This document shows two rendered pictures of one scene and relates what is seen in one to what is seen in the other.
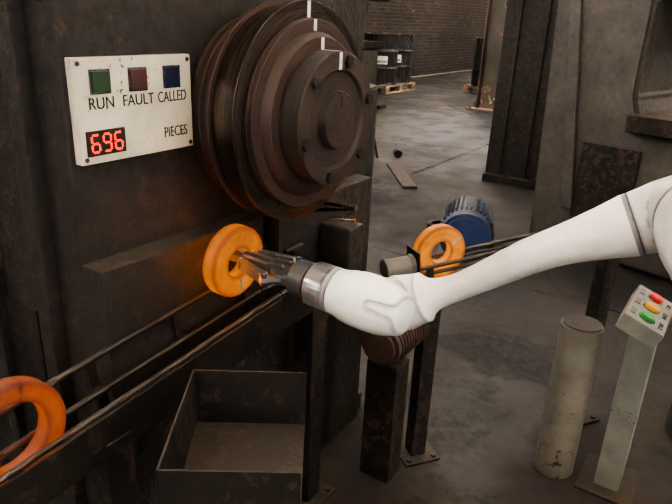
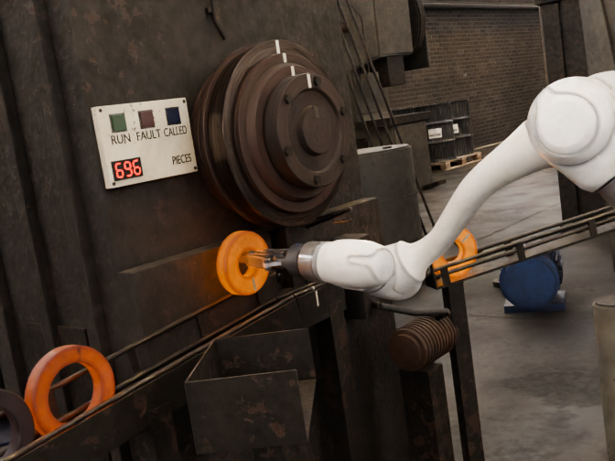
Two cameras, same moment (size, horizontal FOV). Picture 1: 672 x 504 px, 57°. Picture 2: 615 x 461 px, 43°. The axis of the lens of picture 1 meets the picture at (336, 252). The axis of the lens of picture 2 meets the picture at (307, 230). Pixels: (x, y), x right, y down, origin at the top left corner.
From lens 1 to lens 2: 0.65 m
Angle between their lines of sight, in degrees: 15
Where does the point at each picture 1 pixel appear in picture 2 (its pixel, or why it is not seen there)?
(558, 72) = not seen: hidden behind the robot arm
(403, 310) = (380, 258)
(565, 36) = (597, 51)
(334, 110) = (309, 121)
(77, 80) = (102, 123)
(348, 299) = (334, 259)
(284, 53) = (260, 81)
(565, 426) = not seen: outside the picture
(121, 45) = (132, 96)
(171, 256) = (189, 262)
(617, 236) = (524, 150)
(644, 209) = not seen: hidden behind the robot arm
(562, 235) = (487, 162)
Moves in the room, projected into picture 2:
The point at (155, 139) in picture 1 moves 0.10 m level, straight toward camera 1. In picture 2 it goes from (166, 166) to (165, 168)
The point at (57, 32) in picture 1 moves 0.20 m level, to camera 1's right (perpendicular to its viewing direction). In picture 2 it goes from (84, 90) to (172, 76)
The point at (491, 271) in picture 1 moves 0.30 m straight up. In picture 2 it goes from (448, 213) to (431, 65)
